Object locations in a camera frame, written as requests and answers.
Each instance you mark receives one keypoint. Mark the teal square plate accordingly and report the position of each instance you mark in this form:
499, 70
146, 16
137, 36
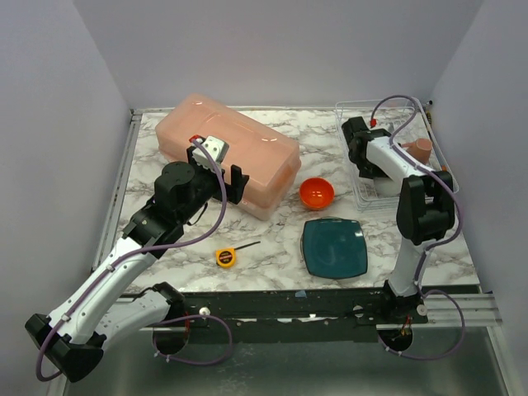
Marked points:
334, 248

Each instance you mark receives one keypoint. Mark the white bowl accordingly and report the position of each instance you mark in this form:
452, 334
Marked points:
386, 187

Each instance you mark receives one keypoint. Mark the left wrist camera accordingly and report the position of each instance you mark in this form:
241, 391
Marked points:
209, 151

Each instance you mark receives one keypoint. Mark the white wire dish rack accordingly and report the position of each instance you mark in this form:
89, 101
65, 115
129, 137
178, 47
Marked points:
389, 116

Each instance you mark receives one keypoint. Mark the black mounting rail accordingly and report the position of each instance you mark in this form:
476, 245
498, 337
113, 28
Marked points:
287, 316

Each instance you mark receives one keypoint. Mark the pink grey mug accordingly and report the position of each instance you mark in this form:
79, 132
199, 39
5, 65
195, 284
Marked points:
419, 149

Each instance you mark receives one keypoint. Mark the pink translucent storage box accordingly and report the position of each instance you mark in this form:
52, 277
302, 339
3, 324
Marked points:
271, 159

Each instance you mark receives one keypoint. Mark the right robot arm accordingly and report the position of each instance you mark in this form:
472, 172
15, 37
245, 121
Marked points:
425, 212

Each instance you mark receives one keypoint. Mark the yellow tape measure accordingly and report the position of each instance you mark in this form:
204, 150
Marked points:
226, 258

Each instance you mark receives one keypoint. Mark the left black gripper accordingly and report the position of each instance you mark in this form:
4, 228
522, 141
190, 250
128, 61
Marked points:
228, 188

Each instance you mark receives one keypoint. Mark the orange bowl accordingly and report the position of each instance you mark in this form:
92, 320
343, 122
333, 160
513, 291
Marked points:
316, 193

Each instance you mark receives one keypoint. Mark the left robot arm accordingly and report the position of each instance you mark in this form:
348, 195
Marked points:
188, 205

